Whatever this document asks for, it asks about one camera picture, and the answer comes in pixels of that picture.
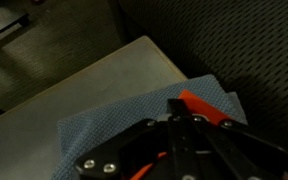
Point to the grey coffee table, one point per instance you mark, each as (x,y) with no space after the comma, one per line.
(29,143)

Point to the orange book with yellow spine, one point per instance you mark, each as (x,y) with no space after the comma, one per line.
(196,105)

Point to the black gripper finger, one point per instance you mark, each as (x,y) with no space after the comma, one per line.
(177,109)

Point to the folded blue-grey cloth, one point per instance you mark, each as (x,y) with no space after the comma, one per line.
(81,132)

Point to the dark grey fabric sofa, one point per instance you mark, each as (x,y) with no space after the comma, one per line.
(243,43)

